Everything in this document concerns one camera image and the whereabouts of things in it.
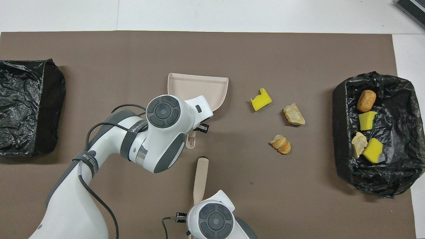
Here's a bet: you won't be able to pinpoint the beige plastic dustpan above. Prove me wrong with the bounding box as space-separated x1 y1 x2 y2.
167 73 229 149

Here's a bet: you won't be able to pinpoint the beige hand brush black bristles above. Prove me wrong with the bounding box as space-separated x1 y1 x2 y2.
193 156 210 204

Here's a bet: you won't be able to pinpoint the notched yellow sponge piece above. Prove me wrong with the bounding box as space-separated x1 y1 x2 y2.
251 88 272 112

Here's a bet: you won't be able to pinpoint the striped orange croissant piece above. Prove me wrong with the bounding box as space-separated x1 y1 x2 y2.
269 135 292 155

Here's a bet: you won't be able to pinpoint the pale bread chunk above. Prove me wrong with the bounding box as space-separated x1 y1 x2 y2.
283 103 306 126

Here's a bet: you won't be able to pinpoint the pale bread piece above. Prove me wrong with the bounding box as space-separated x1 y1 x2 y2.
351 132 368 159

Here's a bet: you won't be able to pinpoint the small yellow sponge piece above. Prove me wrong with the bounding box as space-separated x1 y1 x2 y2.
359 111 378 131

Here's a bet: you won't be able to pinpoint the square yellow sponge piece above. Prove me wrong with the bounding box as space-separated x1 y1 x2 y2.
362 137 383 164

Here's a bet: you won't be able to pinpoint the black bag lined bin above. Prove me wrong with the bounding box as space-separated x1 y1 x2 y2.
0 59 66 157
332 71 417 199

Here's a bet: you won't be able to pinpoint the brown paper table mat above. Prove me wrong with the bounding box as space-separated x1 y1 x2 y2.
0 31 417 239

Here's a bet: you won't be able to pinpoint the brown bread roll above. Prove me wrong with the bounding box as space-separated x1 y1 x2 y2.
357 90 377 113

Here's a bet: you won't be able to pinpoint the dark grey ribbed object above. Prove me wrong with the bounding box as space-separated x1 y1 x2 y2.
395 0 425 30

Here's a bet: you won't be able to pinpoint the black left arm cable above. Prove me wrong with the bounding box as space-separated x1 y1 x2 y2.
78 104 148 239

